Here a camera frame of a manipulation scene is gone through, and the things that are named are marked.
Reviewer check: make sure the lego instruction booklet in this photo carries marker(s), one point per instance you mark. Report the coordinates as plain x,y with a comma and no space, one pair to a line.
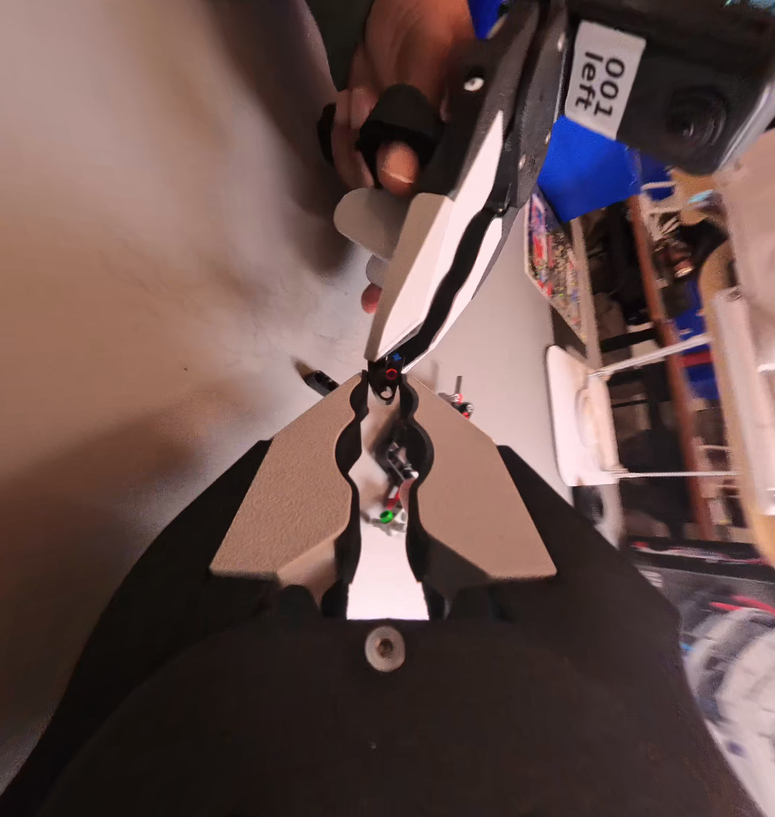
553,268

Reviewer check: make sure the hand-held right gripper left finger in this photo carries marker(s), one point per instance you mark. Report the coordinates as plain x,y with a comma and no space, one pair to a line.
291,498

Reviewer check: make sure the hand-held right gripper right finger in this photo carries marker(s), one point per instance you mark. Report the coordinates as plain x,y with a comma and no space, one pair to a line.
483,504

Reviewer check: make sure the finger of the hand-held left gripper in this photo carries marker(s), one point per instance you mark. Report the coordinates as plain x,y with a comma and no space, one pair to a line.
425,268
483,268

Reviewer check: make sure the person's left hand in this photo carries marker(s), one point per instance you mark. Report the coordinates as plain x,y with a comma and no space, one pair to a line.
406,44

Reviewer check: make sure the small black lego arm piece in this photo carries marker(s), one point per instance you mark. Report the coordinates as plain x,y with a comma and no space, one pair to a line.
384,380

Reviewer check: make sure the black lego beam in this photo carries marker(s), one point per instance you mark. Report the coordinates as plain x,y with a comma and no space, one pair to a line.
323,381

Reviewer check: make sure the printed lego box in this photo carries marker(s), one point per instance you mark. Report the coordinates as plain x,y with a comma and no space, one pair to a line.
732,638

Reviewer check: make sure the lego car chassis assembly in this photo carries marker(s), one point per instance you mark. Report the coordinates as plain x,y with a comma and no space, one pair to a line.
459,403

